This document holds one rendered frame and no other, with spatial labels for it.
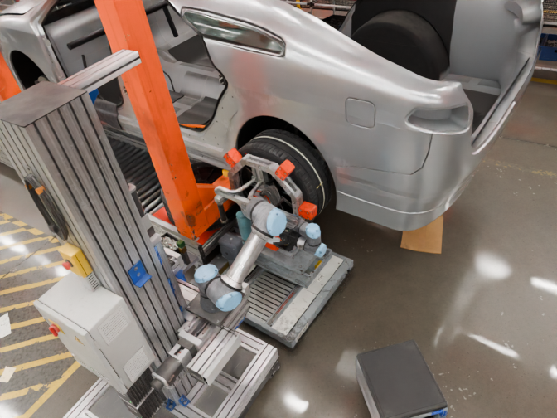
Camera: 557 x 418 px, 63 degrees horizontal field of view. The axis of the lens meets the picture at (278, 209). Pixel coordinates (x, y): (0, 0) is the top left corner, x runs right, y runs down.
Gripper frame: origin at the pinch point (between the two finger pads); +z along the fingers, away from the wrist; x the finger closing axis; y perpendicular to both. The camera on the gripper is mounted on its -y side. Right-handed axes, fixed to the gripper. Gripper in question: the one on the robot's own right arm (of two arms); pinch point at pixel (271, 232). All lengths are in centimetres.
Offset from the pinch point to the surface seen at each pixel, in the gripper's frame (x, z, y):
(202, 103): -108, 156, -4
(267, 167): -20.7, 13.4, 28.6
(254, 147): -30, 29, 33
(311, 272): -31, -2, -66
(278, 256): -28, 24, -61
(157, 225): 1, 116, -45
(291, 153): -36.5, 6.8, 31.1
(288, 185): -22.1, 0.9, 19.0
